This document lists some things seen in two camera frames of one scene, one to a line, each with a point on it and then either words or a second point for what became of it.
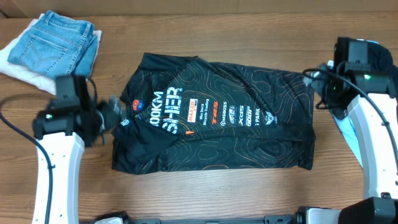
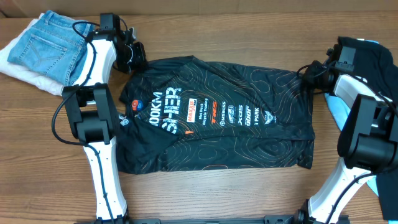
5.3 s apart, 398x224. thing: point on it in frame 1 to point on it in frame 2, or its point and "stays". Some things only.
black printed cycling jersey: [186, 114] stays
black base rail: [268, 219] stays
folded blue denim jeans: [56, 46] stays
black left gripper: [113, 115] to [140, 59]
